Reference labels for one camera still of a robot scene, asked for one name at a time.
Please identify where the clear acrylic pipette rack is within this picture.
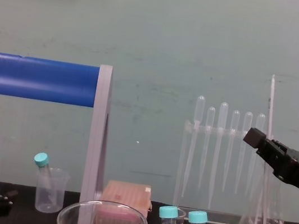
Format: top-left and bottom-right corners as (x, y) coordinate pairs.
(169, 119), (266, 224)

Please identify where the blue cylindrical tube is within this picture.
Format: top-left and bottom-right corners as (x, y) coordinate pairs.
(0, 51), (101, 110)

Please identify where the clear glass rod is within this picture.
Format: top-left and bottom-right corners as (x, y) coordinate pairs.
(251, 174), (270, 224)

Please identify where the clear plastic transfer pipette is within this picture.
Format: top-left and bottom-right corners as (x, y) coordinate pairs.
(243, 112), (267, 202)

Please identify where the large clear glass beaker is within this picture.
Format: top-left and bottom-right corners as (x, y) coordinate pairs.
(56, 193), (151, 224)

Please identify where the pink pipette tip box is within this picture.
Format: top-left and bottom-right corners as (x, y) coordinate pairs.
(95, 178), (155, 224)

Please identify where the small clear plastic beaker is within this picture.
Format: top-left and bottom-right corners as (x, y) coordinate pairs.
(32, 165), (73, 216)

